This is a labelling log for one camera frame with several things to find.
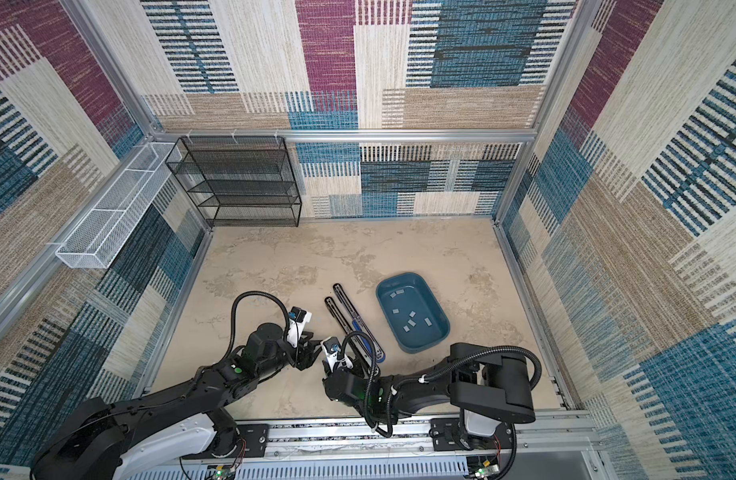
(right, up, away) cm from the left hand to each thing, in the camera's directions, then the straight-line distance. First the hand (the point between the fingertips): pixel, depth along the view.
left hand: (320, 335), depth 83 cm
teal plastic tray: (+28, +2, +10) cm, 30 cm away
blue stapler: (+15, -5, +4) cm, 16 cm away
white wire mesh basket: (-50, +27, -11) cm, 57 cm away
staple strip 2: (+21, +4, +12) cm, 25 cm away
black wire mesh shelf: (-35, +49, +29) cm, 66 cm away
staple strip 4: (+31, +1, +9) cm, 33 cm away
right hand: (+3, -7, -2) cm, 8 cm away
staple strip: (+23, +10, +17) cm, 30 cm away
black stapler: (+9, -3, +5) cm, 10 cm away
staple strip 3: (+27, +4, +12) cm, 29 cm away
